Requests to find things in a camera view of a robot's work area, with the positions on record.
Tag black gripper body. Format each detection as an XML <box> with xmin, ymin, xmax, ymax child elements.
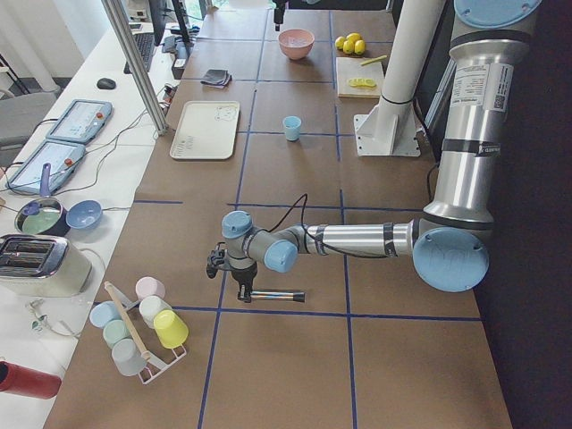
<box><xmin>231</xmin><ymin>262</ymin><xmax>257</xmax><ymax>290</ymax></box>

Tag steel muddler black tip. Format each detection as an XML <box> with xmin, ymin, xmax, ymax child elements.
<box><xmin>250</xmin><ymin>290</ymin><xmax>306</xmax><ymax>302</ymax></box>

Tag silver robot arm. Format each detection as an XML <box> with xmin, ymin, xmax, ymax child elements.
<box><xmin>206</xmin><ymin>1</ymin><xmax>540</xmax><ymax>302</ymax></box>

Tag pink bowl of ice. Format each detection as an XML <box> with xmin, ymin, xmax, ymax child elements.
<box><xmin>278</xmin><ymin>29</ymin><xmax>315</xmax><ymax>60</ymax></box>

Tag yellow-green upturned cup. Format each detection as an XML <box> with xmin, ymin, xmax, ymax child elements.
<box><xmin>154</xmin><ymin>309</ymin><xmax>189</xmax><ymax>349</ymax></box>

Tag white upturned cup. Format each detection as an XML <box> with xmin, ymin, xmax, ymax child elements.
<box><xmin>139</xmin><ymin>295</ymin><xmax>172</xmax><ymax>330</ymax></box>

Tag pink upturned cup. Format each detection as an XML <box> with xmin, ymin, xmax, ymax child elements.
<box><xmin>135</xmin><ymin>276</ymin><xmax>166</xmax><ymax>301</ymax></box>

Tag light blue plastic cup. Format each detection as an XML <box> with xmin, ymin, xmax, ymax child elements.
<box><xmin>282</xmin><ymin>115</ymin><xmax>302</xmax><ymax>141</ymax></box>

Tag grey upturned cup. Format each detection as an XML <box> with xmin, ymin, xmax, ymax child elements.
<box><xmin>112</xmin><ymin>338</ymin><xmax>147</xmax><ymax>376</ymax></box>

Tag mint upturned cup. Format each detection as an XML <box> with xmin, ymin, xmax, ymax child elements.
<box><xmin>103</xmin><ymin>319</ymin><xmax>130</xmax><ymax>349</ymax></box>

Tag light blue upturned cup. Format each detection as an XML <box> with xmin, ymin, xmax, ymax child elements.
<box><xmin>89</xmin><ymin>300</ymin><xmax>121</xmax><ymax>329</ymax></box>

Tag yellow lemon upper left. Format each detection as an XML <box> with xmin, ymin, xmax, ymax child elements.
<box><xmin>334</xmin><ymin>36</ymin><xmax>346</xmax><ymax>50</ymax></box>

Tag yellow lemon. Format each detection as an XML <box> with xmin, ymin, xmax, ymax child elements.
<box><xmin>345</xmin><ymin>32</ymin><xmax>362</xmax><ymax>43</ymax></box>
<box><xmin>342</xmin><ymin>40</ymin><xmax>355</xmax><ymax>55</ymax></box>
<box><xmin>334</xmin><ymin>36</ymin><xmax>346</xmax><ymax>50</ymax></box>
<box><xmin>353</xmin><ymin>39</ymin><xmax>366</xmax><ymax>56</ymax></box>

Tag yellow lemon middle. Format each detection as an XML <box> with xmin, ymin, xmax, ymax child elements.
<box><xmin>342</xmin><ymin>40</ymin><xmax>355</xmax><ymax>55</ymax></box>

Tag yellow lemon upper right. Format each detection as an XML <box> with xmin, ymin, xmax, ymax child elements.
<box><xmin>345</xmin><ymin>32</ymin><xmax>362</xmax><ymax>43</ymax></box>

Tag yellow lemon lower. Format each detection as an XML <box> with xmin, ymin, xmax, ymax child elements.
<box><xmin>353</xmin><ymin>39</ymin><xmax>366</xmax><ymax>56</ymax></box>

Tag grey folded cloths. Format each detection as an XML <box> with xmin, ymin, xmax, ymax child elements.
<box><xmin>200</xmin><ymin>69</ymin><xmax>232</xmax><ymax>88</ymax></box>

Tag yellow-green plastic knife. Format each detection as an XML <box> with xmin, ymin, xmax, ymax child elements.
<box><xmin>360</xmin><ymin>55</ymin><xmax>388</xmax><ymax>66</ymax></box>

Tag wooden cutting board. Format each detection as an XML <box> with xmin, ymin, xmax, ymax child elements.
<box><xmin>336</xmin><ymin>57</ymin><xmax>384</xmax><ymax>98</ymax></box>

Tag lemon slices stack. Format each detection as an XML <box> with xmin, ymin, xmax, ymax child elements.
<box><xmin>347</xmin><ymin>78</ymin><xmax>376</xmax><ymax>88</ymax></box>

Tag black keyboard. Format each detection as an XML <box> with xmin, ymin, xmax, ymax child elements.
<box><xmin>132</xmin><ymin>32</ymin><xmax>155</xmax><ymax>72</ymax></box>

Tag cream bear serving tray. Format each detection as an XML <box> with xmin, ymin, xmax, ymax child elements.
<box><xmin>170</xmin><ymin>101</ymin><xmax>240</xmax><ymax>160</ymax></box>

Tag blue small bowl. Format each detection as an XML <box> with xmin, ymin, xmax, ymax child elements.
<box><xmin>66</xmin><ymin>200</ymin><xmax>103</xmax><ymax>230</ymax></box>

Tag black computer mouse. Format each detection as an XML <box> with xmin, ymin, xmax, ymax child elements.
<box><xmin>97</xmin><ymin>78</ymin><xmax>116</xmax><ymax>90</ymax></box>

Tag blue saucepan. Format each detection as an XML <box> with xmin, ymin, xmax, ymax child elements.
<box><xmin>14</xmin><ymin>163</ymin><xmax>70</xmax><ymax>237</ymax></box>

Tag cream toaster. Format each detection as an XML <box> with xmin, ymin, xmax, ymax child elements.
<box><xmin>1</xmin><ymin>234</ymin><xmax>92</xmax><ymax>298</ymax></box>

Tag lower teach pendant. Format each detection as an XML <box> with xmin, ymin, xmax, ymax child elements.
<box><xmin>5</xmin><ymin>139</ymin><xmax>86</xmax><ymax>196</ymax></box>

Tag teach pendant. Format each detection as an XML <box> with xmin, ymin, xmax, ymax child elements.
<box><xmin>46</xmin><ymin>99</ymin><xmax>113</xmax><ymax>145</ymax></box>
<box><xmin>5</xmin><ymin>139</ymin><xmax>86</xmax><ymax>196</ymax></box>

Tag upper teach pendant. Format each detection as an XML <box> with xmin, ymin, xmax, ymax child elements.
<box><xmin>46</xmin><ymin>99</ymin><xmax>113</xmax><ymax>145</ymax></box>

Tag red bottle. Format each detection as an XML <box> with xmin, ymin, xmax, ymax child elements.
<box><xmin>1</xmin><ymin>361</ymin><xmax>62</xmax><ymax>400</ymax></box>

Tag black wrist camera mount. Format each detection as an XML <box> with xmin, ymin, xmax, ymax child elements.
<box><xmin>206</xmin><ymin>241</ymin><xmax>231</xmax><ymax>279</ymax></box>

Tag white wire cup rack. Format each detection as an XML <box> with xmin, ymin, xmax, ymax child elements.
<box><xmin>104</xmin><ymin>282</ymin><xmax>188</xmax><ymax>384</ymax></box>

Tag aluminium frame post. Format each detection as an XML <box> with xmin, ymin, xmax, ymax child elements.
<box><xmin>102</xmin><ymin>0</ymin><xmax>168</xmax><ymax>136</ymax></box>

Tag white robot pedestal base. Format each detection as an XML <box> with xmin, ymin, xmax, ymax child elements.
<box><xmin>354</xmin><ymin>0</ymin><xmax>445</xmax><ymax>157</ymax></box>

